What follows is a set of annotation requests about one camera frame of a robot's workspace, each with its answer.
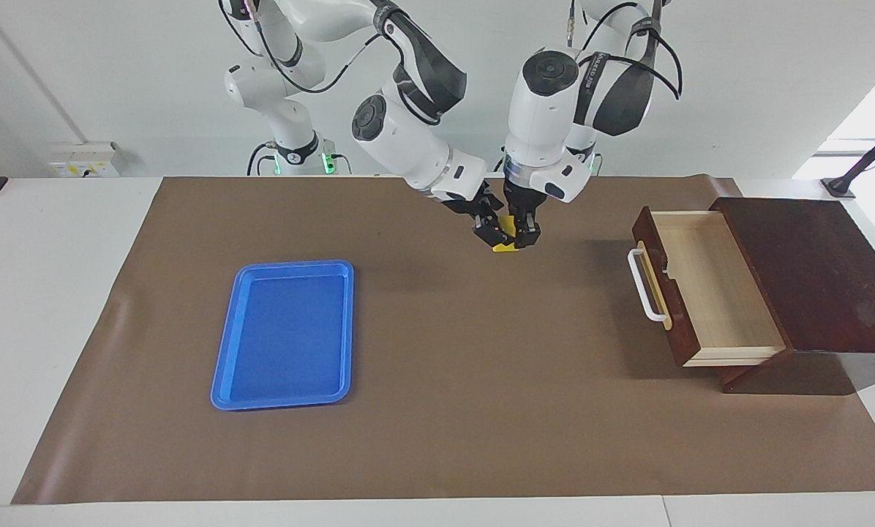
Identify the yellow cube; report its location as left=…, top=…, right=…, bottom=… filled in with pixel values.
left=492, top=214, right=521, bottom=254

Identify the wooden drawer with white handle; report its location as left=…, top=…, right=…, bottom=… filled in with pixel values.
left=628, top=207, right=788, bottom=368

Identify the brown table mat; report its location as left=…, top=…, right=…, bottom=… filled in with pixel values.
left=11, top=174, right=875, bottom=506

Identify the blue plastic tray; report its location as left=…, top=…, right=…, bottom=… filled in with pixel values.
left=210, top=260, right=355, bottom=411

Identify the dark wooden cabinet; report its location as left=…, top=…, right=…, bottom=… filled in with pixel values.
left=708, top=196, right=875, bottom=396

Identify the black angled stand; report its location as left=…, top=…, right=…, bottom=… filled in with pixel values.
left=822, top=119, right=875, bottom=200

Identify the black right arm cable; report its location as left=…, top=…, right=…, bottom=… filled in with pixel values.
left=218, top=0, right=383, bottom=95

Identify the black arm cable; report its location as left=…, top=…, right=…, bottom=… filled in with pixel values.
left=568, top=0, right=684, bottom=101
left=218, top=0, right=383, bottom=95

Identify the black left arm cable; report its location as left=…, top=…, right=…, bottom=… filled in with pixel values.
left=568, top=0, right=684, bottom=101

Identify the black base cable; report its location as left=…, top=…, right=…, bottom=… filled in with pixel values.
left=247, top=142, right=277, bottom=176

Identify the white wall power outlet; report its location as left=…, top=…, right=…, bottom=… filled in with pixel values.
left=48, top=142, right=121, bottom=179

